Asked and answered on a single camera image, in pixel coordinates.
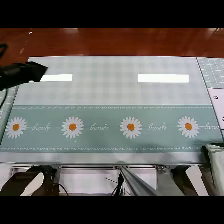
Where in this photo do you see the light blue shirt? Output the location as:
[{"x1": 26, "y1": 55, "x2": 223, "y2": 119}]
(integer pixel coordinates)
[{"x1": 204, "y1": 143, "x2": 224, "y2": 197}]

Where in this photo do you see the black cable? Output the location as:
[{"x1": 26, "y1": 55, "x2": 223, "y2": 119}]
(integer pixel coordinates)
[
  {"x1": 110, "y1": 172, "x2": 126, "y2": 197},
  {"x1": 53, "y1": 181, "x2": 70, "y2": 197}
]

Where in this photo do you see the silver frame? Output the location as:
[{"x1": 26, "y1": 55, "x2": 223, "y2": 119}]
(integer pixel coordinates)
[{"x1": 0, "y1": 161, "x2": 224, "y2": 197}]

